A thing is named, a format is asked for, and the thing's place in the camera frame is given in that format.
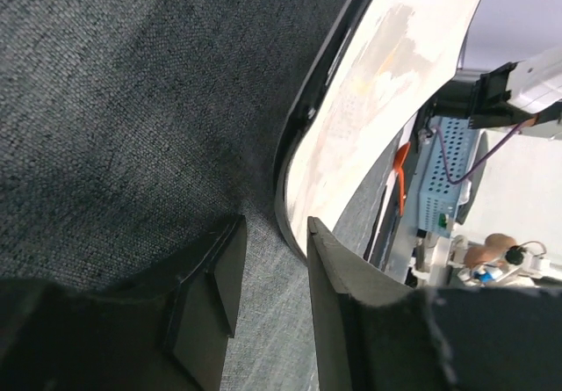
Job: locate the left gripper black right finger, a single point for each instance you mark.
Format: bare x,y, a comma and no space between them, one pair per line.
373,333

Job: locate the blue perforated bin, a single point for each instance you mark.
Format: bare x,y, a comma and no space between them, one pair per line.
451,154

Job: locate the dark grey cloth placemat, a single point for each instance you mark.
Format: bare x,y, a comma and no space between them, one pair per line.
129,128

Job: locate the blue black handheld controller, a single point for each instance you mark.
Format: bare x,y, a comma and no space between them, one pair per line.
519,266

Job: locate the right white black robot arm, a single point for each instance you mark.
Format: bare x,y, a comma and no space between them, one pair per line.
525,93

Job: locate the white square plate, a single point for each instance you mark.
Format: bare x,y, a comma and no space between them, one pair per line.
381,61

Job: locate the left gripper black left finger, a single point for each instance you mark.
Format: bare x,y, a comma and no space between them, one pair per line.
166,328

